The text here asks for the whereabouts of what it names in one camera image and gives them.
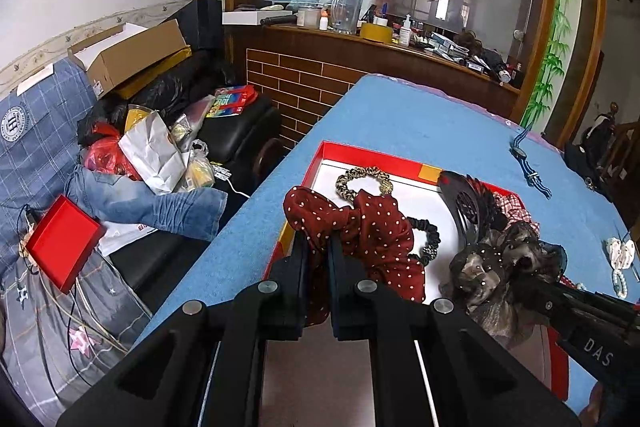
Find pale blue bead bracelet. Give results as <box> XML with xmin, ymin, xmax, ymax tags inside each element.
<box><xmin>610</xmin><ymin>268</ymin><xmax>631</xmax><ymax>301</ymax></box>

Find yellow tape roll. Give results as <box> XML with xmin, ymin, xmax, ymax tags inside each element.
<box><xmin>360</xmin><ymin>22</ymin><xmax>392</xmax><ymax>44</ymax></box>

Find grey mesh hair bow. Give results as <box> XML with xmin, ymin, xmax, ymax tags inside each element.
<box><xmin>447</xmin><ymin>222</ymin><xmax>569</xmax><ymax>351</ymax></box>

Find blue table cloth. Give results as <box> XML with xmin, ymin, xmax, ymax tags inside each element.
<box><xmin>127</xmin><ymin>74</ymin><xmax>640</xmax><ymax>414</ymax></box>

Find red checkered scrunchie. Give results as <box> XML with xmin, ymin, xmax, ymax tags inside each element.
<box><xmin>492</xmin><ymin>192</ymin><xmax>542</xmax><ymax>234</ymax></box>

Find black leather sofa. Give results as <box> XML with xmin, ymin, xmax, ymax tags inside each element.
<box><xmin>107</xmin><ymin>50</ymin><xmax>284</xmax><ymax>309</ymax></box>

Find blue plaid blanket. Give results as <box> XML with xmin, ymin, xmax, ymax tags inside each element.
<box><xmin>0</xmin><ymin>57</ymin><xmax>157</xmax><ymax>427</ymax></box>

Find bamboo wall painting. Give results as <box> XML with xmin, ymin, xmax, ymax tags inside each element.
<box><xmin>520</xmin><ymin>0</ymin><xmax>585</xmax><ymax>139</ymax></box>

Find glass jar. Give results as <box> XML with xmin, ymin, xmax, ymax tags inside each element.
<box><xmin>296</xmin><ymin>4</ymin><xmax>324</xmax><ymax>28</ymax></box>

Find open cardboard box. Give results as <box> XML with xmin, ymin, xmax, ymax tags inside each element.
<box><xmin>67</xmin><ymin>18</ymin><xmax>189</xmax><ymax>96</ymax></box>

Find red box white inside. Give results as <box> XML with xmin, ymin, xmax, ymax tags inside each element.
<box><xmin>272</xmin><ymin>140</ymin><xmax>573</xmax><ymax>403</ymax></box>

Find leopard print scrunchie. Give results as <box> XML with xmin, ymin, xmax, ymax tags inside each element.
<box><xmin>335</xmin><ymin>166</ymin><xmax>397</xmax><ymax>204</ymax></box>

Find clear bag yellow packets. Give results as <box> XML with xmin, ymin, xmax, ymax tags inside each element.
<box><xmin>184</xmin><ymin>138</ymin><xmax>217</xmax><ymax>191</ymax></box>

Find red box lid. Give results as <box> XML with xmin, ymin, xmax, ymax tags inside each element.
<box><xmin>25</xmin><ymin>194</ymin><xmax>107</xmax><ymax>296</ymax></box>

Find red plastic bag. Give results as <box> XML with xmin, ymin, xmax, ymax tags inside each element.
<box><xmin>82</xmin><ymin>122</ymin><xmax>144</xmax><ymax>181</ymax></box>

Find white flat box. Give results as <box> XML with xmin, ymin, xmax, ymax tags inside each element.
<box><xmin>222</xmin><ymin>10</ymin><xmax>297</xmax><ymax>27</ymax></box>

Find black speaker box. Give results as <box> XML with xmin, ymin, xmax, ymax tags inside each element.
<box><xmin>177</xmin><ymin>0</ymin><xmax>225</xmax><ymax>54</ymax></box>

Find yellow flat box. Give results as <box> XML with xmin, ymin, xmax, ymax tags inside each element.
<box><xmin>114</xmin><ymin>47</ymin><xmax>194</xmax><ymax>101</ymax></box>

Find black backpack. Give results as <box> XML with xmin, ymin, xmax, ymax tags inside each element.
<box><xmin>564</xmin><ymin>112</ymin><xmax>622</xmax><ymax>204</ymax></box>

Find wooden counter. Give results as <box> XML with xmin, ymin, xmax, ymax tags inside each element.
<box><xmin>222</xmin><ymin>24</ymin><xmax>523</xmax><ymax>149</ymax></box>

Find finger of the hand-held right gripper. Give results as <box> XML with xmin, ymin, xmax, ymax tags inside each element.
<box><xmin>510</xmin><ymin>272</ymin><xmax>576</xmax><ymax>333</ymax></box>

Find red bead string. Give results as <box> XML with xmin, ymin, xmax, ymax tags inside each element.
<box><xmin>556</xmin><ymin>273</ymin><xmax>589</xmax><ymax>291</ymax></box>

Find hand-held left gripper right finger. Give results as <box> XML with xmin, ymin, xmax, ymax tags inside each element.
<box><xmin>328</xmin><ymin>237</ymin><xmax>582</xmax><ymax>427</ymax></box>

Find black scrunchie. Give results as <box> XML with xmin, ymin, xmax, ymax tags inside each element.
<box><xmin>407</xmin><ymin>216</ymin><xmax>442</xmax><ymax>266</ymax></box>

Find blue jeans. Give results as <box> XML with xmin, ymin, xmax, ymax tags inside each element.
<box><xmin>65</xmin><ymin>164</ymin><xmax>229</xmax><ymax>244</ymax></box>

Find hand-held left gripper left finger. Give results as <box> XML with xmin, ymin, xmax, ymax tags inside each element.
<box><xmin>55</xmin><ymin>232</ymin><xmax>309</xmax><ymax>427</ymax></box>

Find white charger cable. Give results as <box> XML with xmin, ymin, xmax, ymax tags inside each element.
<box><xmin>212</xmin><ymin>162</ymin><xmax>252</xmax><ymax>199</ymax></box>

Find black plastic bag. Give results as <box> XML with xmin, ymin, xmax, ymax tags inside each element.
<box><xmin>77</xmin><ymin>57</ymin><xmax>217</xmax><ymax>144</ymax></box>

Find silver white paper bag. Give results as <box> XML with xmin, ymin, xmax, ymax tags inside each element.
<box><xmin>118</xmin><ymin>112</ymin><xmax>189</xmax><ymax>196</ymax></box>

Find glass pitcher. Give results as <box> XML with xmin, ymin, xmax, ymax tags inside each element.
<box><xmin>330</xmin><ymin>0</ymin><xmax>363</xmax><ymax>36</ymax></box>

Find black hair claw clip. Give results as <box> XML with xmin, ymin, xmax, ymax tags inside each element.
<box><xmin>438</xmin><ymin>170</ymin><xmax>509</xmax><ymax>254</ymax></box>

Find colourful printed box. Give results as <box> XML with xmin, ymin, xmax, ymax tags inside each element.
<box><xmin>206</xmin><ymin>84</ymin><xmax>257</xmax><ymax>120</ymax></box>

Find clear pump bottle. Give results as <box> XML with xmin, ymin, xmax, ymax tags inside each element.
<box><xmin>397</xmin><ymin>14</ymin><xmax>414</xmax><ymax>47</ymax></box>

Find red polka dot scrunchie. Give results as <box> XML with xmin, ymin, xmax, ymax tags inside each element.
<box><xmin>282</xmin><ymin>186</ymin><xmax>428</xmax><ymax>327</ymax></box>

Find blue strap watch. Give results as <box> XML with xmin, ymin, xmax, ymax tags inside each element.
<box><xmin>509</xmin><ymin>127</ymin><xmax>552</xmax><ymax>201</ymax></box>

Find wooden stair railing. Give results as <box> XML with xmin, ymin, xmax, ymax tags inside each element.
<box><xmin>600</xmin><ymin>102</ymin><xmax>640</xmax><ymax>220</ymax></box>

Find white bead hair tie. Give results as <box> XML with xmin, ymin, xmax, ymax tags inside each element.
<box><xmin>605</xmin><ymin>236</ymin><xmax>638</xmax><ymax>270</ymax></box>

